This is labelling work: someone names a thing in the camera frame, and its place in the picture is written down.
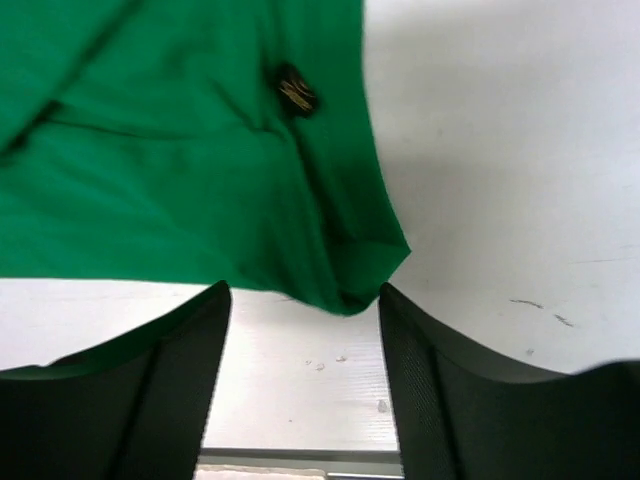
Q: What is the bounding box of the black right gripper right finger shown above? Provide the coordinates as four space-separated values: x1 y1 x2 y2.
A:
378 284 639 479

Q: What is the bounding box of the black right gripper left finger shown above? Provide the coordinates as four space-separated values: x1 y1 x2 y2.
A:
1 281 231 479

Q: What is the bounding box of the green t shirt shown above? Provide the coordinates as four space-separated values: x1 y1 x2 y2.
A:
1 1 410 315

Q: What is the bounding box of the aluminium frame rail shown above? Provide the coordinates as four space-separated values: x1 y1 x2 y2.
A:
200 447 402 465

